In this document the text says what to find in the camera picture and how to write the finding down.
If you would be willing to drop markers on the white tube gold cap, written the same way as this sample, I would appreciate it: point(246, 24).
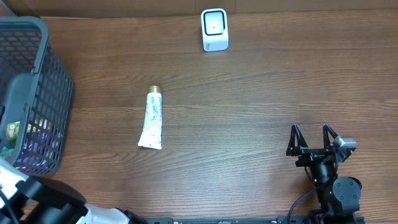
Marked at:
point(151, 135)

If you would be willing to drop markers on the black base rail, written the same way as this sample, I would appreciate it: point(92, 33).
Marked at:
point(277, 220)

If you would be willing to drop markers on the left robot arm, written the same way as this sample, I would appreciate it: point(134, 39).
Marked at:
point(31, 199)

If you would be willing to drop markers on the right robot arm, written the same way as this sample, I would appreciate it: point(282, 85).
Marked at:
point(338, 197)

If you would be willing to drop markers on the white barcode scanner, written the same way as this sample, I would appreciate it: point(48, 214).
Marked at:
point(214, 29)

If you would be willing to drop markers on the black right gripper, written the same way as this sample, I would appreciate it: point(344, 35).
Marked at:
point(315, 156)

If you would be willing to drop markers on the dark grey plastic basket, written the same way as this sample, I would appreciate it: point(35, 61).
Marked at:
point(35, 85)

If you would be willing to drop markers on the teal wet wipes pack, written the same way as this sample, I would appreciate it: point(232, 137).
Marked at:
point(6, 153)

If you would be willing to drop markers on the purple sanitary pad pack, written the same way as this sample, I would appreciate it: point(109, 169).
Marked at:
point(42, 150)

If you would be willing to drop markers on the green gold snack pouch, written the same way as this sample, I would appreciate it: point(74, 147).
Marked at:
point(12, 129)

